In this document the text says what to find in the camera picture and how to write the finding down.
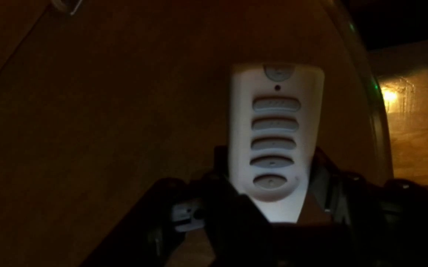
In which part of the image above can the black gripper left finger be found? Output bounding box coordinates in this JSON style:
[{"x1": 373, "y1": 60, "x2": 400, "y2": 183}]
[{"x1": 81, "y1": 146, "x2": 272, "y2": 267}]

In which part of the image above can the white remote control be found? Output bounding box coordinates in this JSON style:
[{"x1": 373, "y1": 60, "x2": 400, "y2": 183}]
[{"x1": 228, "y1": 62, "x2": 324, "y2": 223}]

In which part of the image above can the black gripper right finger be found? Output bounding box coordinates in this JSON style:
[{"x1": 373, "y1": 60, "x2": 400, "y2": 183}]
[{"x1": 275, "y1": 151, "x2": 428, "y2": 267}]

